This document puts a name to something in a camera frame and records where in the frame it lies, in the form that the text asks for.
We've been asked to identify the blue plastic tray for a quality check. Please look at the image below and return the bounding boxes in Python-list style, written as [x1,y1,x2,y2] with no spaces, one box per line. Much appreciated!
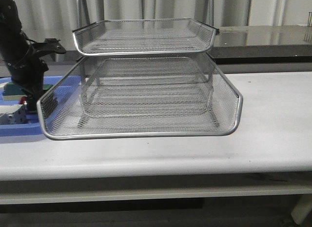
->
[0,76,83,137]

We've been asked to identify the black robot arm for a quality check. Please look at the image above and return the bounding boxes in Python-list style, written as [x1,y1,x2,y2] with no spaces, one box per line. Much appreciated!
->
[0,0,66,111]

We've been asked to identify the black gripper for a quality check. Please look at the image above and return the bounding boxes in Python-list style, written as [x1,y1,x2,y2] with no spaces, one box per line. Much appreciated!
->
[6,38,66,113]

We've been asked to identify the silver mesh tray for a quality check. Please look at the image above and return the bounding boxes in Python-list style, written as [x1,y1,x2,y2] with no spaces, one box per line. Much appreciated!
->
[37,54,243,140]
[80,84,212,118]
[72,18,220,57]

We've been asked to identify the silver wire rack frame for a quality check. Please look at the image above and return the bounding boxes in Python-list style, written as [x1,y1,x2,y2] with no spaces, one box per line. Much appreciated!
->
[76,0,221,129]

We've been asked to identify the red emergency stop button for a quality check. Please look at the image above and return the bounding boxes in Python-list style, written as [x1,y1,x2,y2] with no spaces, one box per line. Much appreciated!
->
[19,96,58,116]

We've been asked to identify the green and white terminal block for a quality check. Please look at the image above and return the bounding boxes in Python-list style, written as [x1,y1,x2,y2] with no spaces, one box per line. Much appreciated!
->
[0,82,54,102]

